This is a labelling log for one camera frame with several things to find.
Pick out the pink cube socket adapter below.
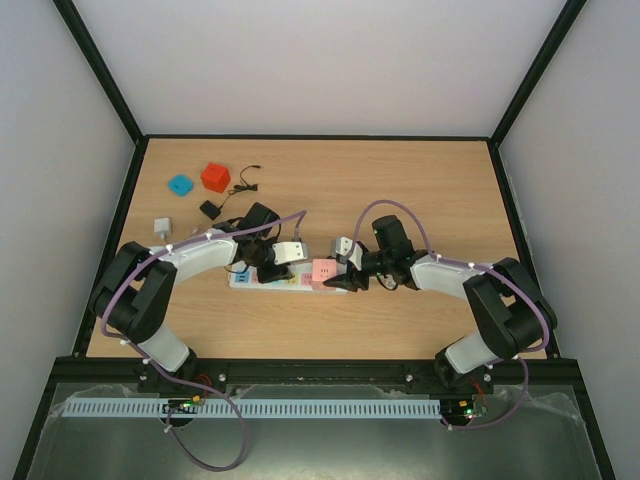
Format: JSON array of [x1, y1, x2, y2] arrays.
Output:
[[311, 258, 338, 292]]

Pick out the pink charging cable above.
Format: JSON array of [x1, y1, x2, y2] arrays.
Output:
[[164, 224, 206, 246]]

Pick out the black adapter cable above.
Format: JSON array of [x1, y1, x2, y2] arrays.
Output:
[[217, 164, 264, 206]]

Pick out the black power adapter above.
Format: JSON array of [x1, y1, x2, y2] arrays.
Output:
[[199, 200, 221, 221]]

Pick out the red cube socket adapter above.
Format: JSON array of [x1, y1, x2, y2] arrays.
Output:
[[200, 163, 231, 193]]

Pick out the white usb charger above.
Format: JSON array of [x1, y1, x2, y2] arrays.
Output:
[[153, 217, 172, 240]]

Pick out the blue plug adapter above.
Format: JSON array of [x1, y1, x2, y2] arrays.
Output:
[[167, 174, 194, 197]]

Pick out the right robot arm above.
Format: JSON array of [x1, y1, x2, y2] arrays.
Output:
[[322, 215, 557, 392]]

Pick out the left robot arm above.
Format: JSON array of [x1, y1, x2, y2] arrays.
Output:
[[89, 202, 307, 374]]

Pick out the white power strip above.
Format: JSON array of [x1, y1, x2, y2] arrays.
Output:
[[228, 264, 347, 295]]

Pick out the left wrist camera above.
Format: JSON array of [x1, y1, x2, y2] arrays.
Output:
[[272, 241, 309, 265]]

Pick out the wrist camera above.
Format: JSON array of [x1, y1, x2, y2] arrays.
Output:
[[330, 236, 364, 271], [272, 241, 309, 265]]

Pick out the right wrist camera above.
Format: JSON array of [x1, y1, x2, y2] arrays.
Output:
[[330, 236, 364, 271]]

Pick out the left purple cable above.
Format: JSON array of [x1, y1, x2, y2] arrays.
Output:
[[99, 209, 309, 471]]

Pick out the purple cable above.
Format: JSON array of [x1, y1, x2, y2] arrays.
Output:
[[353, 199, 551, 432], [99, 209, 309, 471]]

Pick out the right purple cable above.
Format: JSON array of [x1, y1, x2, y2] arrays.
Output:
[[353, 199, 551, 432]]

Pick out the black mounting rail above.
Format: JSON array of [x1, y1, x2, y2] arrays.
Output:
[[49, 357, 581, 396]]

